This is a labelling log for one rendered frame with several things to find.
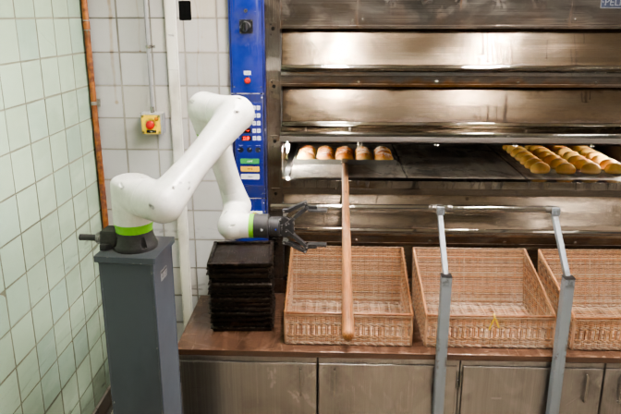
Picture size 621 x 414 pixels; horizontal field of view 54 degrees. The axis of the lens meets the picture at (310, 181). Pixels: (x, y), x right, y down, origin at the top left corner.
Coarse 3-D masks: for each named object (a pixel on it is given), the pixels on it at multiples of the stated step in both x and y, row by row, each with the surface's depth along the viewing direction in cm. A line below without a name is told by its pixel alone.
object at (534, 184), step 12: (288, 180) 295; (300, 180) 294; (312, 180) 294; (324, 180) 294; (336, 180) 294; (348, 180) 294; (360, 180) 293; (372, 180) 293; (384, 180) 293; (396, 180) 293; (408, 180) 293; (420, 180) 293; (432, 180) 293; (444, 180) 293; (456, 180) 293; (468, 180) 293; (480, 180) 293; (492, 180) 293; (504, 180) 293; (516, 180) 293; (528, 180) 293; (540, 180) 293; (552, 180) 293; (564, 180) 293; (576, 180) 293; (588, 180) 293; (600, 180) 293; (612, 180) 293
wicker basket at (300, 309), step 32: (320, 256) 299; (352, 256) 299; (384, 256) 299; (288, 288) 272; (320, 288) 299; (352, 288) 299; (384, 288) 299; (288, 320) 260; (320, 320) 259; (384, 320) 258
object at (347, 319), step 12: (348, 204) 250; (348, 216) 235; (348, 228) 222; (348, 240) 210; (348, 252) 200; (348, 264) 190; (348, 276) 182; (348, 288) 174; (348, 300) 167; (348, 312) 160; (348, 324) 154; (348, 336) 151
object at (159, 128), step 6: (144, 114) 281; (150, 114) 281; (156, 114) 281; (162, 114) 283; (144, 120) 282; (150, 120) 282; (162, 120) 283; (144, 126) 282; (156, 126) 282; (162, 126) 283; (144, 132) 283; (150, 132) 283; (156, 132) 283; (162, 132) 284
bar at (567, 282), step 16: (272, 208) 259; (336, 208) 258; (352, 208) 258; (368, 208) 258; (384, 208) 257; (400, 208) 257; (416, 208) 257; (432, 208) 257; (448, 208) 256; (464, 208) 256; (480, 208) 256; (496, 208) 256; (512, 208) 255; (528, 208) 255; (544, 208) 255; (560, 208) 255; (560, 240) 249; (560, 256) 247; (448, 288) 242; (560, 288) 244; (448, 304) 243; (560, 304) 244; (448, 320) 245; (560, 320) 244; (560, 336) 245; (560, 352) 247; (560, 368) 249; (560, 384) 251; (432, 400) 259
